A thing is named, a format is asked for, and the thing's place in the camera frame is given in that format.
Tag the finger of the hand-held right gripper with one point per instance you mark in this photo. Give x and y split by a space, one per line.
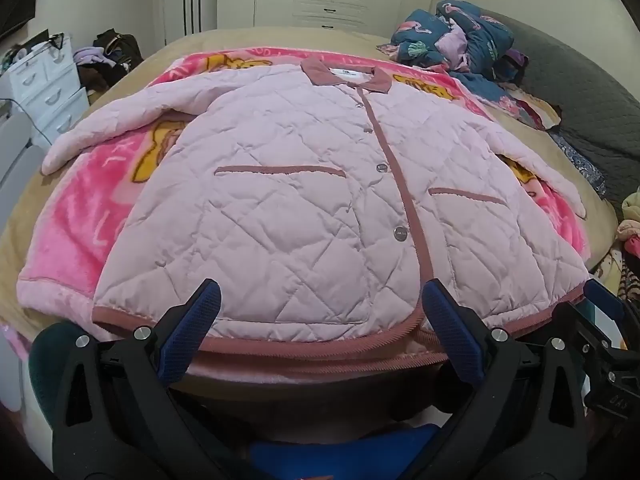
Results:
606 299
607 380

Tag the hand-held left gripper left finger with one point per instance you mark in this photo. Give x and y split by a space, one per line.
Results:
192 332

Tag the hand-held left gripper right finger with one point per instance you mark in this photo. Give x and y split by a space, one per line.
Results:
450 332

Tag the pink quilted jacket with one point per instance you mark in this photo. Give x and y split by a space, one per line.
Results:
300 200

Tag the pile of colourful clothes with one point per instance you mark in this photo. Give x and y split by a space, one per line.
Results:
631 230

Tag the purple clothes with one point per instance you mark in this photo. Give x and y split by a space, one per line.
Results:
90 55

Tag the blue patterned cloth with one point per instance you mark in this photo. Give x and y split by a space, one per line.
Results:
580 165

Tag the pink bear printed blanket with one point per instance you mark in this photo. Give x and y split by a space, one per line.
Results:
75 220

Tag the orange floral cloth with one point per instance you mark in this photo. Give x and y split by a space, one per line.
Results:
537 110

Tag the grey padded headboard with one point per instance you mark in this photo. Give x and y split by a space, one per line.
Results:
590 90

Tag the white drawer chest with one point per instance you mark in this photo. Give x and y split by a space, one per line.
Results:
50 90

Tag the dark brown bag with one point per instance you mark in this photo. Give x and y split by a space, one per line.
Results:
120 55

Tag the bed with beige sheet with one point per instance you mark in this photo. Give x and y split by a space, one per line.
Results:
215 40

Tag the blue flamingo print quilt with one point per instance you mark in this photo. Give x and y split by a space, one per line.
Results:
470 35

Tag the dark flat screen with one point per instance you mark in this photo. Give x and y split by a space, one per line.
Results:
15 5

